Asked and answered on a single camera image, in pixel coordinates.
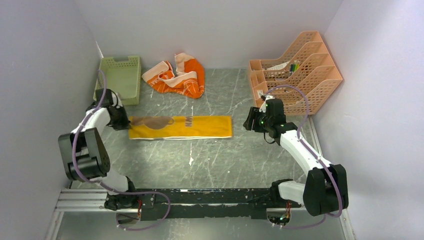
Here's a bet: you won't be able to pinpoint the brown yellow bear towel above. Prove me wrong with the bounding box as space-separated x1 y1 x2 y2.
128 116 233 140

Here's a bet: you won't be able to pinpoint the orange plastic file organizer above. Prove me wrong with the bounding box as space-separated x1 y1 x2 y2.
247 31 343 116

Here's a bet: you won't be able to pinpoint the orange and cream towel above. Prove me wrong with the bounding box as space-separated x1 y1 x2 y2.
141 52 205 99

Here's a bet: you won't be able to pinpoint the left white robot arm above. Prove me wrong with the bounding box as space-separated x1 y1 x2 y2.
58 89 139 208

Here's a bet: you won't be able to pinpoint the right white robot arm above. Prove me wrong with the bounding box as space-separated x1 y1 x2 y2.
243 98 349 216

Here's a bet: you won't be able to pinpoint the white paper in organizer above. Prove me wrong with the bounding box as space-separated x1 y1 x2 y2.
266 61 289 71

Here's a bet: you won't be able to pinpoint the coloured pens in organizer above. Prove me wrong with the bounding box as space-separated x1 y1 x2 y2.
289 60 301 74

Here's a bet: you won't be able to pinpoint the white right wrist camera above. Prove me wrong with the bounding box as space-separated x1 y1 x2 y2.
259 95 275 113

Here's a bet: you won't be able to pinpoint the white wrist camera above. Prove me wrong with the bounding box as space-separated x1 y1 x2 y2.
259 95 275 113
107 89 124 109

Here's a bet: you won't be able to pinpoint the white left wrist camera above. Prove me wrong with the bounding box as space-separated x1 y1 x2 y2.
107 89 124 109

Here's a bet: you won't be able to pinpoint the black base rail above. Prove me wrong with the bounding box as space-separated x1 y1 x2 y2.
104 188 302 222

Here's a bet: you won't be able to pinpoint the aluminium frame rail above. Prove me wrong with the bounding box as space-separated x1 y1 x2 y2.
55 189 306 214

